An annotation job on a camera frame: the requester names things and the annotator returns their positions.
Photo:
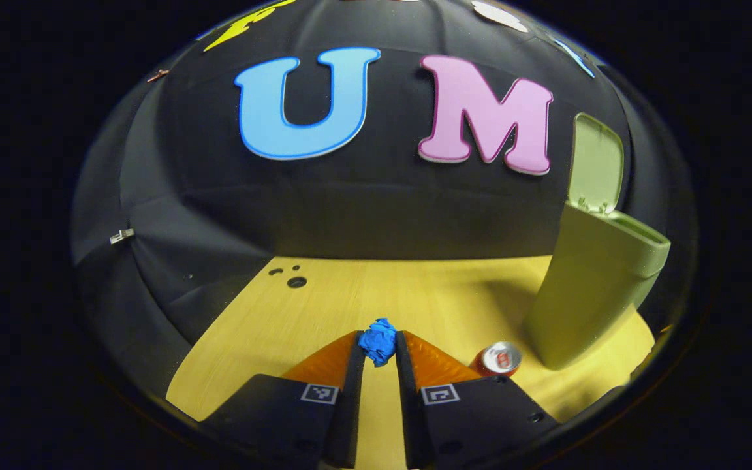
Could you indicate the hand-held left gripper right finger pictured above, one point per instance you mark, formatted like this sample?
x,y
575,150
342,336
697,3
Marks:
x,y
408,405

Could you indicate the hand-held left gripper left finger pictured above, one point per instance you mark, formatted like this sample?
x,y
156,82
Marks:
x,y
350,405

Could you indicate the blue paper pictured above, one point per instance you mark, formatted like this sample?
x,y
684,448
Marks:
x,y
378,343

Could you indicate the red pop can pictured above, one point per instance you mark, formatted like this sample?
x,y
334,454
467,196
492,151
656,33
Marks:
x,y
500,358

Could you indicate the pale green desktop garbage bin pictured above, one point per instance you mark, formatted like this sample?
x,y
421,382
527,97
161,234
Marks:
x,y
585,294

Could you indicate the wooden desktop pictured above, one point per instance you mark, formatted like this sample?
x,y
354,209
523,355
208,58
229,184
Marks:
x,y
382,294

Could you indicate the black backdrop cloth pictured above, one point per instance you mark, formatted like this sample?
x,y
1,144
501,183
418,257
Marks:
x,y
382,209

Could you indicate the silver metal clip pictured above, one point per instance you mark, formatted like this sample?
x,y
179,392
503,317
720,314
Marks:
x,y
122,236

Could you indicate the copper metal clip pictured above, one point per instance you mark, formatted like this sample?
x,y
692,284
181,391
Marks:
x,y
158,76

